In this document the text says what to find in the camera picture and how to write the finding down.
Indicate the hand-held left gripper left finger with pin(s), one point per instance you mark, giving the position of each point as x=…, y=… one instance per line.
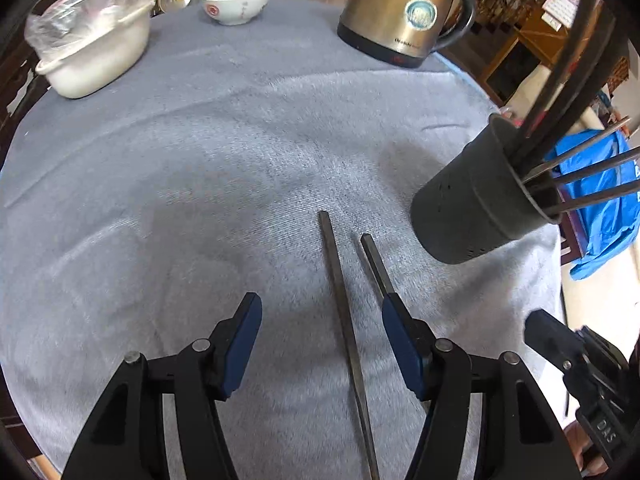
x=242, y=350

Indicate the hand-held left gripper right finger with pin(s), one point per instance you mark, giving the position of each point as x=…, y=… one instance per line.
x=402, y=350

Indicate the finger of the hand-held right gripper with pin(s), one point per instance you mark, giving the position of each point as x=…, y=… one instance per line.
x=550, y=335
x=605, y=347

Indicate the dark wooden chopstick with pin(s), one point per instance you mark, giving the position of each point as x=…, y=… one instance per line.
x=570, y=67
x=595, y=90
x=600, y=197
x=575, y=150
x=377, y=265
x=555, y=60
x=600, y=166
x=582, y=77
x=345, y=320

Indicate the dark grey chopstick cup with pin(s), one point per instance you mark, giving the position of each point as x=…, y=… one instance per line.
x=470, y=210

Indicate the person's right hand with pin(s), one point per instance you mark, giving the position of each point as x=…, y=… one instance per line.
x=580, y=447

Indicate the blue jacket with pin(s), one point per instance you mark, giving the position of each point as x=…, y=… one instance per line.
x=600, y=240

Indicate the grey tablecloth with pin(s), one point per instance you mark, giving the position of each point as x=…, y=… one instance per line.
x=200, y=160

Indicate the cream cushion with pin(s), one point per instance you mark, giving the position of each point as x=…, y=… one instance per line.
x=530, y=95

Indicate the wooden armchair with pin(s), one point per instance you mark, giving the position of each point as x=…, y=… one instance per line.
x=525, y=45

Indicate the white plastic tub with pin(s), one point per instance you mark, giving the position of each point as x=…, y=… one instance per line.
x=95, y=60

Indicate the steel electric kettle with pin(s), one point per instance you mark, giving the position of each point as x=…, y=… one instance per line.
x=395, y=10

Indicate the white bowl red emblem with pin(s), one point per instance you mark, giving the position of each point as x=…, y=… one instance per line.
x=237, y=7

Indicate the carved dark wooden chair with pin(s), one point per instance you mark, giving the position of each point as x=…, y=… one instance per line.
x=15, y=85

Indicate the clear plastic bag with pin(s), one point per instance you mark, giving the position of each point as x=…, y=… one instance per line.
x=80, y=5

